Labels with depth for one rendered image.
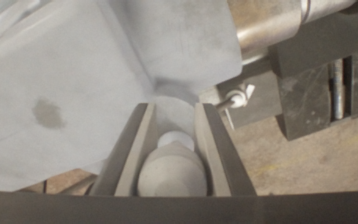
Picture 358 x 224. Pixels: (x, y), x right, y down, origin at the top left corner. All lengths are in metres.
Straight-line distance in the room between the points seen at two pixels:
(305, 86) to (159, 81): 0.43
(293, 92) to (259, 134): 1.22
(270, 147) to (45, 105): 1.78
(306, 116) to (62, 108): 0.55
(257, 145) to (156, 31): 1.69
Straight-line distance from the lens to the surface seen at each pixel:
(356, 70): 0.62
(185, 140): 0.17
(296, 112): 0.58
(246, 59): 0.50
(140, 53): 0.16
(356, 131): 2.22
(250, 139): 1.75
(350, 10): 0.27
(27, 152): 0.24
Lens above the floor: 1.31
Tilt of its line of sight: 61 degrees down
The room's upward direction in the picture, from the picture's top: 179 degrees clockwise
